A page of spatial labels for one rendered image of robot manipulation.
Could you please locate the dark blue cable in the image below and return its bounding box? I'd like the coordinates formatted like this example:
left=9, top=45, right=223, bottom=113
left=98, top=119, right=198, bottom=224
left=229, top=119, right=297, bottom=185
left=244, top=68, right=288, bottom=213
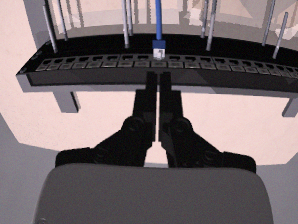
left=155, top=0, right=162, bottom=40

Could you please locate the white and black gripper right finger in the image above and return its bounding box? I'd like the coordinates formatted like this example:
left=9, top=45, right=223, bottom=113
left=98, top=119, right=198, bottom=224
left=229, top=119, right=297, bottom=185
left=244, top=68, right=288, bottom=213
left=158, top=72, right=256, bottom=174

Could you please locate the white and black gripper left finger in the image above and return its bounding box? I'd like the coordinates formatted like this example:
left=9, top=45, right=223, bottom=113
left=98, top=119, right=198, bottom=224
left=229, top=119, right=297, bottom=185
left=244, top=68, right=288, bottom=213
left=55, top=71, right=158, bottom=167

